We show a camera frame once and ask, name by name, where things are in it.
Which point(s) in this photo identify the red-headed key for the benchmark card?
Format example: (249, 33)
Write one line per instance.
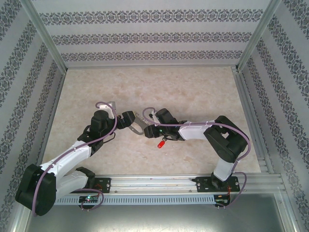
(161, 144)

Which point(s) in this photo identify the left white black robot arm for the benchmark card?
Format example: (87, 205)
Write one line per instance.
(72, 154)

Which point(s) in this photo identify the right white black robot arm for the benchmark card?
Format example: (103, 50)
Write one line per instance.
(193, 131)

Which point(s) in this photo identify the grey metal panel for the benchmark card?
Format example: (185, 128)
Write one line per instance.
(154, 218)

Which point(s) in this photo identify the aluminium side rail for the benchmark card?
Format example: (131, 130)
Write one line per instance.
(253, 120)
(51, 116)

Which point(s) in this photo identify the aluminium mounting rail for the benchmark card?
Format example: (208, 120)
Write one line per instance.
(154, 184)

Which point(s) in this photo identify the aluminium wall base bar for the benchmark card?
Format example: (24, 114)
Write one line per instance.
(154, 66)

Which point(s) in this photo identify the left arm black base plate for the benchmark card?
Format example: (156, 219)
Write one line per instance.
(103, 184)

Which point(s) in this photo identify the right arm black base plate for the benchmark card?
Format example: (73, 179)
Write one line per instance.
(205, 184)

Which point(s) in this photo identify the aluminium frame post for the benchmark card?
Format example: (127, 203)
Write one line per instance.
(259, 33)
(44, 33)

